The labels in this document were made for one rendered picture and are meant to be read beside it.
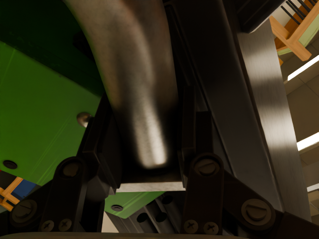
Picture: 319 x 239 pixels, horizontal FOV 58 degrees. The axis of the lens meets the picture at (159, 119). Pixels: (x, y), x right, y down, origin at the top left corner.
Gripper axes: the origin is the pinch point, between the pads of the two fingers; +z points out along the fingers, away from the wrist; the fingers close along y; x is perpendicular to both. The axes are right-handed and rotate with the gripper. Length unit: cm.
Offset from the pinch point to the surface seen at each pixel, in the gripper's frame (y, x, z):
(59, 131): -6.4, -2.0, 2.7
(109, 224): -205, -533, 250
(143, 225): -2.5, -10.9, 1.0
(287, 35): 77, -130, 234
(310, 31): 100, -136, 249
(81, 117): -4.4, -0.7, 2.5
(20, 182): -310, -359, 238
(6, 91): -8.1, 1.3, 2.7
